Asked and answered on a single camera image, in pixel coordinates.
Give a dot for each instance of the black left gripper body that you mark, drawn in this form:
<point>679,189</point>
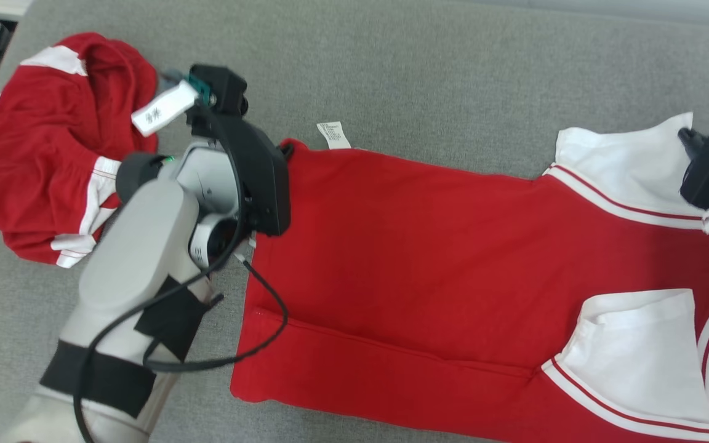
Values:
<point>262,178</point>

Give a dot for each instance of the red shirt with white sleeves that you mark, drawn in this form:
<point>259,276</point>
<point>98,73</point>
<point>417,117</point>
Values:
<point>453,264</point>

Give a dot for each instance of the red shorts with white trim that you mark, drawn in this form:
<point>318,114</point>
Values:
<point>34,154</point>

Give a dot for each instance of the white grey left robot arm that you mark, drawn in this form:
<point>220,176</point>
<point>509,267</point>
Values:
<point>133,264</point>

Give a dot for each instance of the teal left camera connector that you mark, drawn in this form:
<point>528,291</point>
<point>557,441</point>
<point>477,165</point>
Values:
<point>197,83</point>

